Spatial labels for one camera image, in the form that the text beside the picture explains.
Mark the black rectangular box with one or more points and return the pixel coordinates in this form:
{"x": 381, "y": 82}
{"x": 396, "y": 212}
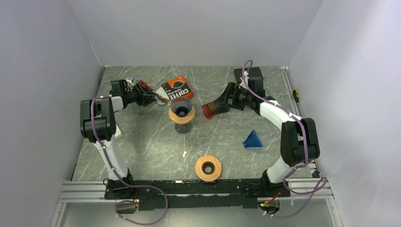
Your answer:
{"x": 254, "y": 72}

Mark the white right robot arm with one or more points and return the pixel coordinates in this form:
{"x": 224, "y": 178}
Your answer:
{"x": 298, "y": 141}

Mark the paper coffee filters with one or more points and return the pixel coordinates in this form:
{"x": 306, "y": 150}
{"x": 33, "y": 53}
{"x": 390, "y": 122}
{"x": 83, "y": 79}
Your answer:
{"x": 162, "y": 97}

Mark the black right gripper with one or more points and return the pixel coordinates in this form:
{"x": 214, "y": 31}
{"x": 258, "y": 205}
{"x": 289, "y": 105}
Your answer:
{"x": 233, "y": 89}

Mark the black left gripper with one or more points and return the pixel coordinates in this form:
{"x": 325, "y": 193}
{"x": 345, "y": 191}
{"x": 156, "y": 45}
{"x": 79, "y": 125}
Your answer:
{"x": 144, "y": 100}

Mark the white square box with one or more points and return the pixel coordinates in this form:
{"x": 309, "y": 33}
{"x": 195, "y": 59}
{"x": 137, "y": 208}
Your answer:
{"x": 118, "y": 133}

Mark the glass carafe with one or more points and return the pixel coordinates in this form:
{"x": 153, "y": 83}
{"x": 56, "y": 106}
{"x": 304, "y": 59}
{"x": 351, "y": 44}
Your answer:
{"x": 183, "y": 128}

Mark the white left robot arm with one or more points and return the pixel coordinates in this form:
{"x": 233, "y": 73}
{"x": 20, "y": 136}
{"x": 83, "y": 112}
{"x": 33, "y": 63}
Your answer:
{"x": 98, "y": 123}

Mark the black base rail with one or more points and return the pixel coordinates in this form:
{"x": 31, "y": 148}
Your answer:
{"x": 158, "y": 194}

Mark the wooden dripper ring holder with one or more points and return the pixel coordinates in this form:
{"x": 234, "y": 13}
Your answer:
{"x": 182, "y": 120}

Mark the red and black cup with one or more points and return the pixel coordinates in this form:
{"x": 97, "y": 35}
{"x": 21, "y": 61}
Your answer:
{"x": 212, "y": 108}

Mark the orange coffee filter box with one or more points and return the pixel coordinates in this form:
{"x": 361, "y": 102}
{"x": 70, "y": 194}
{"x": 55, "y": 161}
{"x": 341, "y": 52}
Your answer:
{"x": 177, "y": 87}

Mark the red handled adjustable wrench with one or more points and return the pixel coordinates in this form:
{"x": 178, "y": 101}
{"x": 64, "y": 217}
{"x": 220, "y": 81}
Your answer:
{"x": 145, "y": 85}

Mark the yellow black screwdriver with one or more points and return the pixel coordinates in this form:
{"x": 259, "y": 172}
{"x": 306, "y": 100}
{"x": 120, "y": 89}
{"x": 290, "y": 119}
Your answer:
{"x": 295, "y": 96}

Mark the blue ribbed dripper cone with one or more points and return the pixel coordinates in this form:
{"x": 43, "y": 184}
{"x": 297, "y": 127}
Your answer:
{"x": 181, "y": 106}
{"x": 253, "y": 140}

